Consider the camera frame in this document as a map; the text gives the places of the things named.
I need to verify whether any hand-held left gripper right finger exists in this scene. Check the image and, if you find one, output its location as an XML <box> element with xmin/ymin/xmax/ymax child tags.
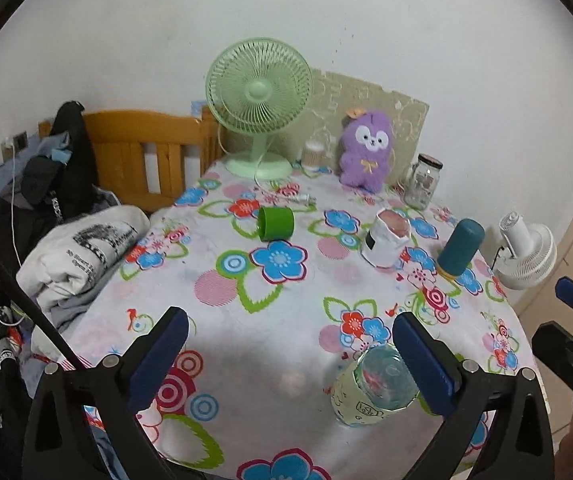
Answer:
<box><xmin>391</xmin><ymin>311</ymin><xmax>556</xmax><ymax>480</ymax></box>

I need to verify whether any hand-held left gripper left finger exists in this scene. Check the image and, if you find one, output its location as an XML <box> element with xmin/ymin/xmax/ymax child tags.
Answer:
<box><xmin>21</xmin><ymin>306</ymin><xmax>190</xmax><ymax>480</ymax></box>

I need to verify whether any clear glass cup yellow print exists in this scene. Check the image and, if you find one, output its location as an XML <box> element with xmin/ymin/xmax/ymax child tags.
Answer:
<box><xmin>330</xmin><ymin>344</ymin><xmax>419</xmax><ymax>428</ymax></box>

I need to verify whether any teal cup with yellow base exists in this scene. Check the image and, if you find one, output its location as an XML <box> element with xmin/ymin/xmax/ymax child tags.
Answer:
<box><xmin>437</xmin><ymin>218</ymin><xmax>486</xmax><ymax>281</ymax></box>

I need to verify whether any green plastic cup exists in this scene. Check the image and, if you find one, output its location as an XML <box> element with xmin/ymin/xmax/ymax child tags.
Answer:
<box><xmin>257</xmin><ymin>206</ymin><xmax>295</xmax><ymax>242</ymax></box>

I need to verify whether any small white fan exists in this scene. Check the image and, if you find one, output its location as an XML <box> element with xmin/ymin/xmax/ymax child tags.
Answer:
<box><xmin>495</xmin><ymin>211</ymin><xmax>558</xmax><ymax>291</ymax></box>

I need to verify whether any white printed shirt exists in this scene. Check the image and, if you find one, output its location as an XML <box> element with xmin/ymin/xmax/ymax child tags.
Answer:
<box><xmin>15</xmin><ymin>205</ymin><xmax>151</xmax><ymax>321</ymax></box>

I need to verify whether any black pole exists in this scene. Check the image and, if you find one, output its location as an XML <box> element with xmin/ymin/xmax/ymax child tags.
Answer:
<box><xmin>0</xmin><ymin>230</ymin><xmax>90</xmax><ymax>376</ymax></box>

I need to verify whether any clear glass jar with lid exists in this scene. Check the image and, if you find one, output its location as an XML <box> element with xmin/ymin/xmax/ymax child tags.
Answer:
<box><xmin>403</xmin><ymin>154</ymin><xmax>443</xmax><ymax>211</ymax></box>

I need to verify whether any dark cloth pile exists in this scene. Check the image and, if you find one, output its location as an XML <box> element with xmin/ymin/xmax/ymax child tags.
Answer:
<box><xmin>0</xmin><ymin>194</ymin><xmax>42</xmax><ymax>306</ymax></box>

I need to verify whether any black garment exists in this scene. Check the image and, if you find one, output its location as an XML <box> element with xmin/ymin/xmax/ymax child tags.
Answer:
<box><xmin>21</xmin><ymin>101</ymin><xmax>100</xmax><ymax>226</ymax></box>

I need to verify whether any purple plush toy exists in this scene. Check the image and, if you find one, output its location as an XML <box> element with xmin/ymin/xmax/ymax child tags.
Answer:
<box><xmin>339</xmin><ymin>108</ymin><xmax>394</xmax><ymax>193</ymax></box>

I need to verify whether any wooden headboard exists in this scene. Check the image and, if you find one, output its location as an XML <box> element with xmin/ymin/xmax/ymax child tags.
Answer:
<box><xmin>38</xmin><ymin>108</ymin><xmax>222</xmax><ymax>213</ymax></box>

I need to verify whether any small cotton swab jar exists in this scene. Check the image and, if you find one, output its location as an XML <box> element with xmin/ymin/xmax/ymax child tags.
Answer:
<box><xmin>300</xmin><ymin>140</ymin><xmax>328</xmax><ymax>171</ymax></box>

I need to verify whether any green desk fan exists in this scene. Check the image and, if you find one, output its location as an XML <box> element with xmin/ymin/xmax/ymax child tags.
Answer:
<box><xmin>205</xmin><ymin>37</ymin><xmax>313</xmax><ymax>181</ymax></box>

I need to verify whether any beige patterned board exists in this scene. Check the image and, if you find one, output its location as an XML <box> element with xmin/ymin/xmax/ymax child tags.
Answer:
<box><xmin>286</xmin><ymin>67</ymin><xmax>430</xmax><ymax>186</ymax></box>

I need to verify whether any white fan cable with plug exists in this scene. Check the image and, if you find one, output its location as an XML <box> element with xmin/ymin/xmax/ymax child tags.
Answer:
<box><xmin>254</xmin><ymin>152</ymin><xmax>317</xmax><ymax>207</ymax></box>

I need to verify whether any white charging cable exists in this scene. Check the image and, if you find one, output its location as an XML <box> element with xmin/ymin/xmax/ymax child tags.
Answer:
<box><xmin>7</xmin><ymin>141</ymin><xmax>24</xmax><ymax>267</ymax></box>

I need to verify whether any wall socket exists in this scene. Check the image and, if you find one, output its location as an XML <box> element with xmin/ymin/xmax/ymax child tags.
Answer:
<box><xmin>0</xmin><ymin>131</ymin><xmax>29</xmax><ymax>163</ymax></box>

